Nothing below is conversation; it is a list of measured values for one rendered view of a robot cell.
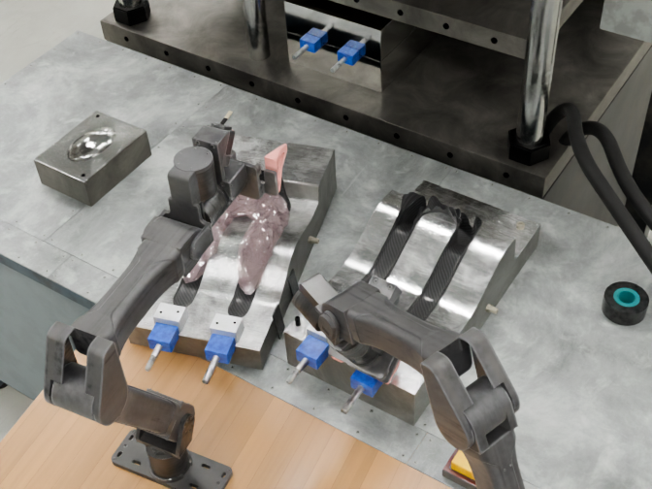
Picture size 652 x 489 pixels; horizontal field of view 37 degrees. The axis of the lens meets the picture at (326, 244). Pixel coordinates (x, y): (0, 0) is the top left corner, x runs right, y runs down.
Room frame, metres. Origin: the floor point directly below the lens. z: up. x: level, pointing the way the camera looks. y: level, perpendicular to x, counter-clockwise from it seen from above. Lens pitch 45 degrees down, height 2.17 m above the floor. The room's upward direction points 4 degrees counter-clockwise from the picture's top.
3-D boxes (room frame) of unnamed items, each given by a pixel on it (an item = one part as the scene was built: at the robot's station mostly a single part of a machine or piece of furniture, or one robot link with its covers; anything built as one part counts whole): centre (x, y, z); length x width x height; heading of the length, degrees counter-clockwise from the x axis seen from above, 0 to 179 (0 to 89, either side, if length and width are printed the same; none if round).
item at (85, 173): (1.66, 0.50, 0.84); 0.20 x 0.15 x 0.07; 144
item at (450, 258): (1.20, -0.15, 0.92); 0.35 x 0.16 x 0.09; 144
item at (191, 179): (1.04, 0.20, 1.24); 0.12 x 0.09 x 0.12; 152
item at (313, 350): (1.02, 0.04, 0.89); 0.13 x 0.05 x 0.05; 144
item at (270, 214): (1.34, 0.17, 0.90); 0.26 x 0.18 x 0.08; 161
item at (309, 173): (1.35, 0.17, 0.86); 0.50 x 0.26 x 0.11; 161
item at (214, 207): (1.07, 0.18, 1.21); 0.07 x 0.06 x 0.07; 152
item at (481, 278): (1.21, -0.17, 0.87); 0.50 x 0.26 x 0.14; 144
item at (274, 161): (1.17, 0.09, 1.20); 0.09 x 0.07 x 0.07; 152
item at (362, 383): (0.96, -0.05, 0.89); 0.13 x 0.05 x 0.05; 145
